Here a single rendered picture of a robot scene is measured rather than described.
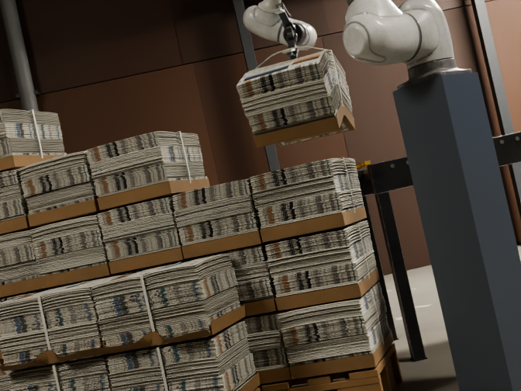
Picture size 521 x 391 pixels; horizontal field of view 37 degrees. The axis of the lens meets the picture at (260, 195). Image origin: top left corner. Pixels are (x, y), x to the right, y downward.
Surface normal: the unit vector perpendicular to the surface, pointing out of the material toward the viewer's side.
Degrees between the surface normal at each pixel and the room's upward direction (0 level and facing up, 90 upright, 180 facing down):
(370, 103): 90
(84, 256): 90
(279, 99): 112
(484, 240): 90
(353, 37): 96
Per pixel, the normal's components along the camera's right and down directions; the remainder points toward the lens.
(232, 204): -0.31, 0.05
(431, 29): 0.52, -0.12
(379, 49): 0.26, 0.57
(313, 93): -0.21, 0.40
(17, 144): 0.93, -0.21
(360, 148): 0.05, -0.04
